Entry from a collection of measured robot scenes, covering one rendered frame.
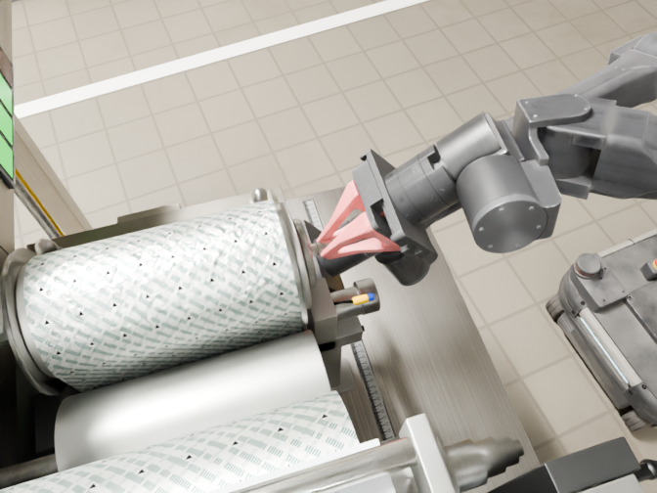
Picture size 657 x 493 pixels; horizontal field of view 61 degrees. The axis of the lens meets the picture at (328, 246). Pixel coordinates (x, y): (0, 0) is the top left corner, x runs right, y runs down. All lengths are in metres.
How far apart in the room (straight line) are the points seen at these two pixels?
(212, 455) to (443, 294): 0.66
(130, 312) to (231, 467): 0.22
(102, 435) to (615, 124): 0.52
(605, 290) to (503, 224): 1.40
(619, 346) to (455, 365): 0.96
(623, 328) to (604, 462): 1.51
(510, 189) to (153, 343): 0.35
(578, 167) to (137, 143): 2.10
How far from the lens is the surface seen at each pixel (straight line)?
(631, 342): 1.84
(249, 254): 0.52
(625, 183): 0.53
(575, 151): 0.52
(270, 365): 0.56
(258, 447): 0.37
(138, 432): 0.56
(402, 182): 0.51
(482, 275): 2.06
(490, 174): 0.46
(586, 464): 0.35
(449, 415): 0.90
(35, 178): 1.63
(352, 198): 0.53
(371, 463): 0.31
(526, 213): 0.45
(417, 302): 0.96
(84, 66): 2.88
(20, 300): 0.57
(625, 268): 1.95
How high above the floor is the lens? 1.76
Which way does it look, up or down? 59 degrees down
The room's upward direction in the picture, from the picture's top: straight up
